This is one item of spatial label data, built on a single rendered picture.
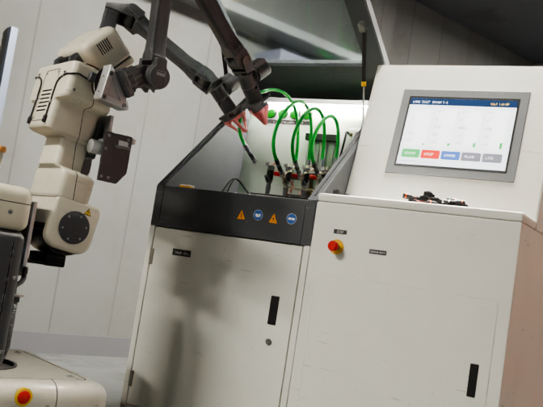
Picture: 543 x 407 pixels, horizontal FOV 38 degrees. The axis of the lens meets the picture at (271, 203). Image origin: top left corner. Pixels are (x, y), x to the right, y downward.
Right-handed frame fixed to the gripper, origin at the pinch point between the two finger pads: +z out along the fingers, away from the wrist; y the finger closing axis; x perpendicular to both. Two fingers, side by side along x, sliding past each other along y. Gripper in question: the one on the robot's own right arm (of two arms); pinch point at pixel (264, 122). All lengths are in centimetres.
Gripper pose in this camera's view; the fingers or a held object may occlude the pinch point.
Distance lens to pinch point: 285.8
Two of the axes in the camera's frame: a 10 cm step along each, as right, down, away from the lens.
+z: 3.6, 8.2, 4.4
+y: 5.9, -5.7, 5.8
